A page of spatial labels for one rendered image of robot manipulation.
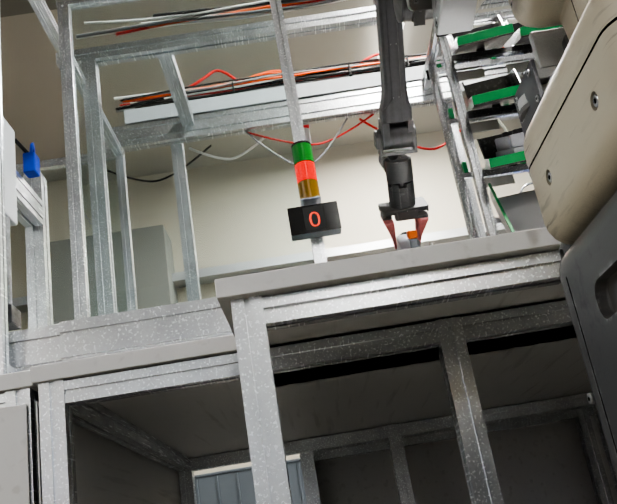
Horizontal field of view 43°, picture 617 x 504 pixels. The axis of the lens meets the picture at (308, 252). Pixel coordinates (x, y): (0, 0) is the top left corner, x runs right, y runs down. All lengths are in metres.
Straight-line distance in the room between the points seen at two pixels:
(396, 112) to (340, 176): 4.30
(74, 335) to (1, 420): 0.20
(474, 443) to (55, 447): 0.72
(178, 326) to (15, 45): 3.37
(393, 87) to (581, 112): 1.06
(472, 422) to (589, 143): 0.89
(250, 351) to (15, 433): 0.54
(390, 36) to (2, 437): 1.04
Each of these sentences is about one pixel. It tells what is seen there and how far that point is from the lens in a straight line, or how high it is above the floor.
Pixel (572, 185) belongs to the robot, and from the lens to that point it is 0.64.
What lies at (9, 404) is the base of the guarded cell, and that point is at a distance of 1.53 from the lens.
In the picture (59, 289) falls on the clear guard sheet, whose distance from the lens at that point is 2.94.
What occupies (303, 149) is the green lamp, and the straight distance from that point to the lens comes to 1.95.
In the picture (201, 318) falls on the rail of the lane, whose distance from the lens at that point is 1.53.
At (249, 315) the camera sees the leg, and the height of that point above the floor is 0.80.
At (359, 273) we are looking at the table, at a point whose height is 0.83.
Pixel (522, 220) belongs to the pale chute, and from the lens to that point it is 1.81.
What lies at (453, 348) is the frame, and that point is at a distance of 1.44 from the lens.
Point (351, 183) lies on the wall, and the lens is 5.92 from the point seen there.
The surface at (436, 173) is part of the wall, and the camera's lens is 6.01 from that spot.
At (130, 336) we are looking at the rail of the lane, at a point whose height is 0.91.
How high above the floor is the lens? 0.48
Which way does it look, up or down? 20 degrees up
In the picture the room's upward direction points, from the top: 10 degrees counter-clockwise
